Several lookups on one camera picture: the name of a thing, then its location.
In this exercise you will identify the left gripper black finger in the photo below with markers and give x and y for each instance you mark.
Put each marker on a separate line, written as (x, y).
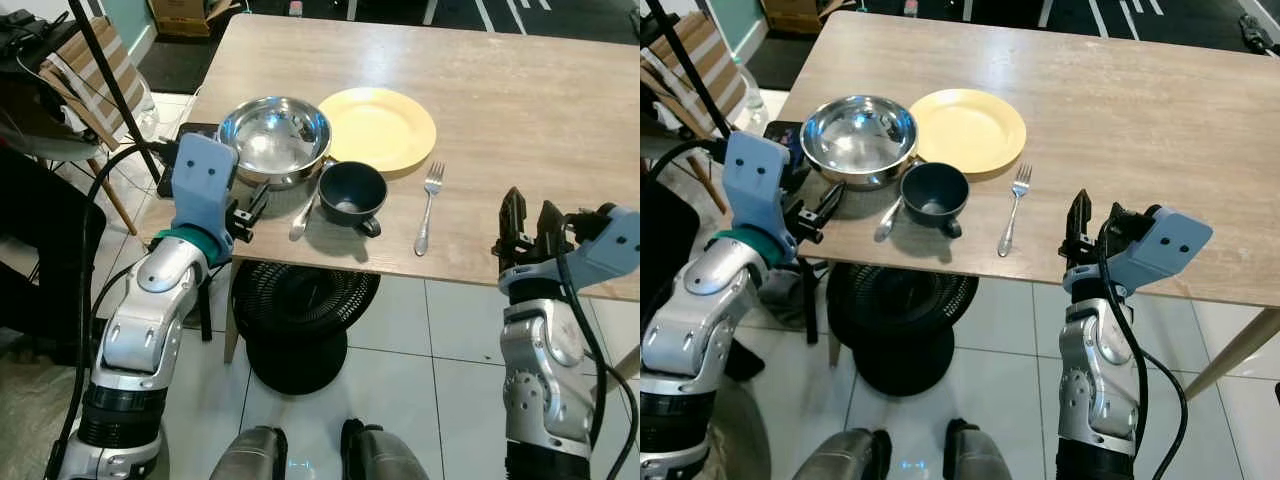
(254, 220)
(822, 223)
(260, 198)
(832, 199)

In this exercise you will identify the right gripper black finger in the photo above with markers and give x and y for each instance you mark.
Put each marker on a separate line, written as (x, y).
(552, 225)
(513, 225)
(1118, 225)
(1080, 225)

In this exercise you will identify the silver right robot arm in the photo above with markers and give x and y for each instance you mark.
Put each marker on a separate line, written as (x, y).
(1095, 380)
(540, 370)

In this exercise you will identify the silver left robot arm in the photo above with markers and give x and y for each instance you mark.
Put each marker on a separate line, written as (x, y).
(690, 320)
(150, 320)

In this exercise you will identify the silver spoon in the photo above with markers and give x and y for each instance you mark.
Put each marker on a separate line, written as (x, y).
(300, 226)
(885, 226)

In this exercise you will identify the stainless steel bowl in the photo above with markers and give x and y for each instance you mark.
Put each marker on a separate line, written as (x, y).
(275, 140)
(858, 140)

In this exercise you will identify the silver fork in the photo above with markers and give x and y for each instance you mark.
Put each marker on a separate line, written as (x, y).
(1013, 215)
(430, 205)

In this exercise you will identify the dark blue cup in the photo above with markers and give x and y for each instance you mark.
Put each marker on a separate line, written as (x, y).
(352, 190)
(935, 190)

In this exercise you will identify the black round fan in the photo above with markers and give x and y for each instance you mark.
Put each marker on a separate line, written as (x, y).
(300, 320)
(900, 320)

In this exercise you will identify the wooden table leg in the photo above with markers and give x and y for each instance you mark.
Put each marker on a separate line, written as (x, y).
(1235, 352)
(628, 360)
(834, 345)
(232, 335)

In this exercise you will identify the yellow plate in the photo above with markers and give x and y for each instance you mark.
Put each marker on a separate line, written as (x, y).
(970, 130)
(385, 125)

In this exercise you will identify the black stand pole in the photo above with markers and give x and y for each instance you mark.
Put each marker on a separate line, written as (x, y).
(110, 85)
(690, 75)

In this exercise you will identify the brown cardboard box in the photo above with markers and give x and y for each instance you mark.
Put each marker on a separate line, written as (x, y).
(180, 15)
(795, 15)

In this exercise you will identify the wooden chair with striped cloth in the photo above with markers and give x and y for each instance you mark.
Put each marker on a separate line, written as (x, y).
(95, 70)
(690, 60)

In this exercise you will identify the robot right leg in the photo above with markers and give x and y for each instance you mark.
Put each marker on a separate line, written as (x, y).
(385, 455)
(980, 455)

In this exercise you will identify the robot leg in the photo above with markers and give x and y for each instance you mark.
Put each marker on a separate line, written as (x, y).
(385, 455)
(840, 458)
(250, 455)
(980, 455)

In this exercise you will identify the robot left leg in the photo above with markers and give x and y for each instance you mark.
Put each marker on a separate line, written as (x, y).
(840, 458)
(250, 455)

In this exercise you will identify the grey handheld floor device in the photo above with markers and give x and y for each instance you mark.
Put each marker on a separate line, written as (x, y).
(1260, 35)

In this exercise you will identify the black bag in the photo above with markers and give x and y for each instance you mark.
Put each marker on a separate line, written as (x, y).
(22, 40)

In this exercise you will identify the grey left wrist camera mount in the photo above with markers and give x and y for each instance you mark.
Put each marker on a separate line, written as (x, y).
(758, 185)
(205, 185)

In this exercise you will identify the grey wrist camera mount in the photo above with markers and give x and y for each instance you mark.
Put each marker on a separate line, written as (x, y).
(1165, 245)
(610, 245)
(758, 185)
(205, 185)

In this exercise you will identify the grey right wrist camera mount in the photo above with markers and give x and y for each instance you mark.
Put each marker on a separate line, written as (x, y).
(610, 245)
(1165, 245)

